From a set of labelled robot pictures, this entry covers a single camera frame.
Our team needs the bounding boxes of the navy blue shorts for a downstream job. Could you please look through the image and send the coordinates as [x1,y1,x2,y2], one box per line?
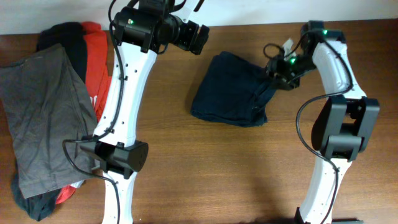
[190,51,276,128]

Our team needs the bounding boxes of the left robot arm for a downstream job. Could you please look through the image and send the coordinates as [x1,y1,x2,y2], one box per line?
[79,0,210,223]

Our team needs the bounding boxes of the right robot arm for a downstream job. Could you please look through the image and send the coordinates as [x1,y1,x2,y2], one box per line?
[266,21,380,224]

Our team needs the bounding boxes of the red garment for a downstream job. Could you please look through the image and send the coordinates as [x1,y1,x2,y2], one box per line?
[55,22,113,205]

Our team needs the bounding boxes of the black garment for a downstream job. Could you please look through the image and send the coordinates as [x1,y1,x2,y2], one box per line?
[36,22,88,82]

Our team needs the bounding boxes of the grey shorts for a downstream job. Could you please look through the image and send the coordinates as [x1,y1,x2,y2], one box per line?
[1,44,97,198]

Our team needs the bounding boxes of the dark teal garment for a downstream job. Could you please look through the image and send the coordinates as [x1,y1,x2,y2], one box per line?
[11,170,60,222]

